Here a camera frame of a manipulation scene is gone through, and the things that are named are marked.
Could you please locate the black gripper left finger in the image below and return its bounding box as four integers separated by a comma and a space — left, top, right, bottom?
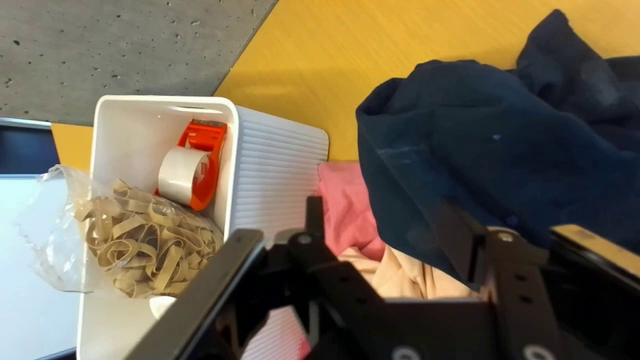
285, 194, 387, 360

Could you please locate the pink cloth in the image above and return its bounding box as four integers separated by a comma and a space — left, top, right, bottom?
313, 158, 387, 262

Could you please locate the peach cloth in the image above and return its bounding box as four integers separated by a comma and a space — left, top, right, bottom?
335, 244, 482, 304

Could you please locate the orange tape dispenser with tape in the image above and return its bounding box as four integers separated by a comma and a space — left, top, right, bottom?
156, 117, 229, 213

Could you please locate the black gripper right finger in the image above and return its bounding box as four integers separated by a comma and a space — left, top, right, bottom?
433, 202, 566, 360

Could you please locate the clear plastic bag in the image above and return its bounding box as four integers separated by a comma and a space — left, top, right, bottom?
15, 161, 96, 296

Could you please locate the white plastic bin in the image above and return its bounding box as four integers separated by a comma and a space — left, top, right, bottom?
74, 94, 332, 360

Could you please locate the navy blue clothing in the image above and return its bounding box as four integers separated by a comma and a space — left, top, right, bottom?
354, 7, 640, 281

